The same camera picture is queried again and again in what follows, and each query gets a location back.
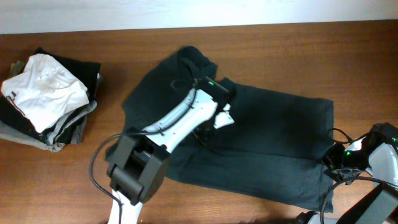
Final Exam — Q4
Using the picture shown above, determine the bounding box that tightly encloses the dark green t-shirt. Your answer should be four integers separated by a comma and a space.
123, 46, 333, 212

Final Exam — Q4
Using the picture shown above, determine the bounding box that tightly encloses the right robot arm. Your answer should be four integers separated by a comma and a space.
293, 123, 397, 224

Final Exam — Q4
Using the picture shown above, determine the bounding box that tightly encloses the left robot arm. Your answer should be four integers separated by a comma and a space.
107, 77, 236, 223

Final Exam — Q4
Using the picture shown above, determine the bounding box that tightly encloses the black folded garment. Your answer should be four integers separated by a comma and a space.
1, 47, 101, 144

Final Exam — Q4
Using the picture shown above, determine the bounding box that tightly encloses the white folded garment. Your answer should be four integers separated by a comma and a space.
1, 54, 89, 133

